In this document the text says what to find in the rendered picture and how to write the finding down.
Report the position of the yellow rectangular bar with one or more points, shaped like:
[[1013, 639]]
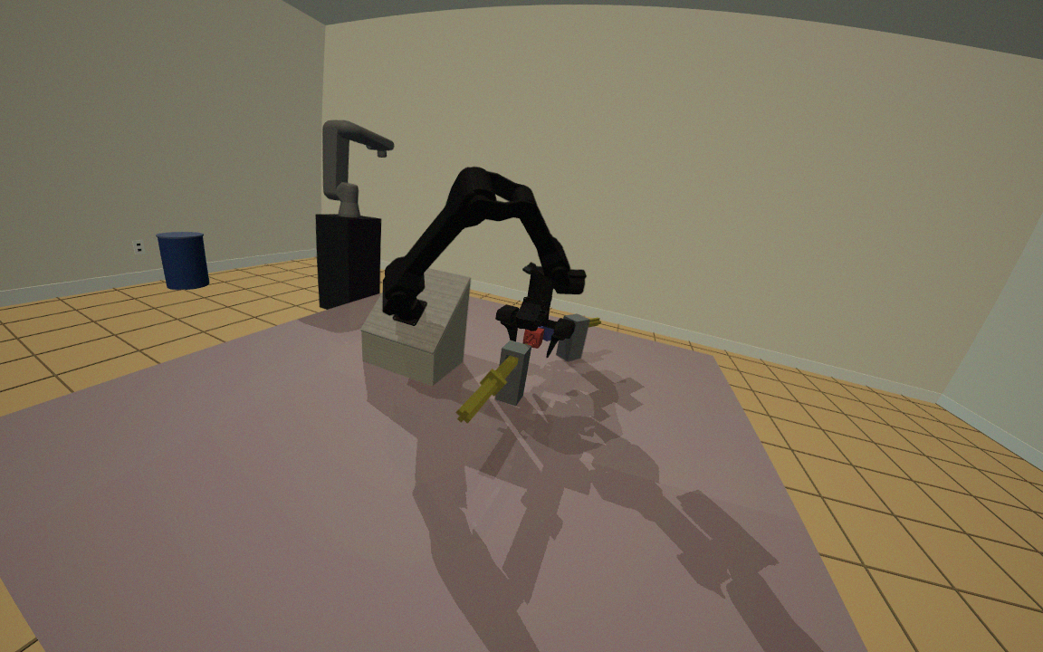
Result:
[[507, 383]]

